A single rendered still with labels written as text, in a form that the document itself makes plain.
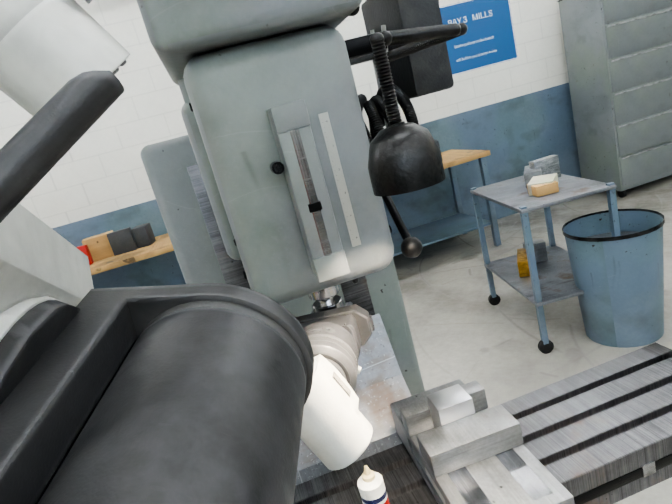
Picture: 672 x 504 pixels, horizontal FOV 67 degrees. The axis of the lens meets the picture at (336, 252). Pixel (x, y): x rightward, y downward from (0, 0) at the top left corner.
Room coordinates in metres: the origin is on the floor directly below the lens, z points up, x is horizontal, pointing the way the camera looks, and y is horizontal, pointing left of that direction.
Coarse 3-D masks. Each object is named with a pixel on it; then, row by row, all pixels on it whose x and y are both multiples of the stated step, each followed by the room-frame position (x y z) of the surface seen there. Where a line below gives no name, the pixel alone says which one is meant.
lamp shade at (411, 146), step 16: (400, 128) 0.48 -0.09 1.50; (416, 128) 0.48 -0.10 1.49; (384, 144) 0.48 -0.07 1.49; (400, 144) 0.47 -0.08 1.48; (416, 144) 0.47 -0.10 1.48; (432, 144) 0.48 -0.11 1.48; (368, 160) 0.50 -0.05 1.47; (384, 160) 0.47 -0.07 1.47; (400, 160) 0.47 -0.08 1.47; (416, 160) 0.46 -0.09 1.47; (432, 160) 0.47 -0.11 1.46; (384, 176) 0.47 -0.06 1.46; (400, 176) 0.47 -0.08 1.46; (416, 176) 0.46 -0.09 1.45; (432, 176) 0.47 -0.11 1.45; (384, 192) 0.48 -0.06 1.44; (400, 192) 0.47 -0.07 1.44
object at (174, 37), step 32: (160, 0) 0.57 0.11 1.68; (192, 0) 0.58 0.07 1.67; (224, 0) 0.58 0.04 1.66; (256, 0) 0.59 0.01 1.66; (288, 0) 0.59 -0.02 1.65; (320, 0) 0.60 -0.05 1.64; (352, 0) 0.61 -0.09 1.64; (160, 32) 0.57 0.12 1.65; (192, 32) 0.58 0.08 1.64; (224, 32) 0.59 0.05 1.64; (256, 32) 0.60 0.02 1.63; (288, 32) 0.65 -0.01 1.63
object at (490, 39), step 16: (480, 0) 5.35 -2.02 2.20; (496, 0) 5.38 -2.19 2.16; (448, 16) 5.28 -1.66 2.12; (464, 16) 5.31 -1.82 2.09; (480, 16) 5.34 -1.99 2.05; (496, 16) 5.37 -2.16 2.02; (480, 32) 5.34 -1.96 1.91; (496, 32) 5.37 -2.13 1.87; (512, 32) 5.40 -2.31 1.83; (448, 48) 5.27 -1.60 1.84; (464, 48) 5.30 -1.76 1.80; (480, 48) 5.33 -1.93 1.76; (496, 48) 5.36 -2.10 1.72; (512, 48) 5.39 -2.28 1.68; (464, 64) 5.30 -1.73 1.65; (480, 64) 5.33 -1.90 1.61
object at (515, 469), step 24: (408, 408) 0.78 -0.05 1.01; (480, 408) 0.77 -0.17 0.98; (408, 432) 0.76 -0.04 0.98; (504, 456) 0.65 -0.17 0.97; (528, 456) 0.64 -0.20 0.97; (432, 480) 0.68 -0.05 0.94; (456, 480) 0.63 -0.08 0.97; (480, 480) 0.62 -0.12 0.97; (504, 480) 0.60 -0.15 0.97; (528, 480) 0.59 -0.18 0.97; (552, 480) 0.58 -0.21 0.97
